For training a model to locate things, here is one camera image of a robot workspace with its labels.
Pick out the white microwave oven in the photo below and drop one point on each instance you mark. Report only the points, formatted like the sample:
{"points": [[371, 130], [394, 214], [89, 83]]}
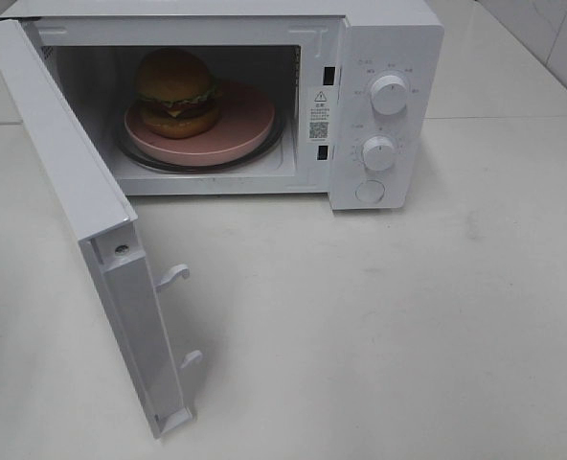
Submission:
{"points": [[93, 50]]}

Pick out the white microwave knob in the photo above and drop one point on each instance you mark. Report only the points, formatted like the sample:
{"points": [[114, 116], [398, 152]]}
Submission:
{"points": [[388, 93], [378, 153]]}

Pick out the white microwave door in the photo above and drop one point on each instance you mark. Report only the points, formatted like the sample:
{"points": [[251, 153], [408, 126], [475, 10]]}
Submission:
{"points": [[103, 223]]}

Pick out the upper white microwave knob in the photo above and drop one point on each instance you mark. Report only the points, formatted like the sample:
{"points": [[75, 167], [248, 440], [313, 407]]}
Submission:
{"points": [[388, 93]]}

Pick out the white warning label sticker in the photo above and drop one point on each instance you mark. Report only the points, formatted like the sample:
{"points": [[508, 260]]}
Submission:
{"points": [[319, 102]]}

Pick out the pink round plate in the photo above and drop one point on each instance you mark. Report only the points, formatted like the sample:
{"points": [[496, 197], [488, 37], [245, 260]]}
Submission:
{"points": [[246, 117]]}

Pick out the round white door button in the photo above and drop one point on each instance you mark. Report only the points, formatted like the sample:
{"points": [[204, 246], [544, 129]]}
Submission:
{"points": [[370, 191]]}

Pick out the lower white microwave knob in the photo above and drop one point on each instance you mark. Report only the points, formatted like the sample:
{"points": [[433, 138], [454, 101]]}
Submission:
{"points": [[378, 153]]}

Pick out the toy burger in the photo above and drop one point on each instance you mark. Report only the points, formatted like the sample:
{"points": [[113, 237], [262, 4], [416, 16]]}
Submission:
{"points": [[177, 94]]}

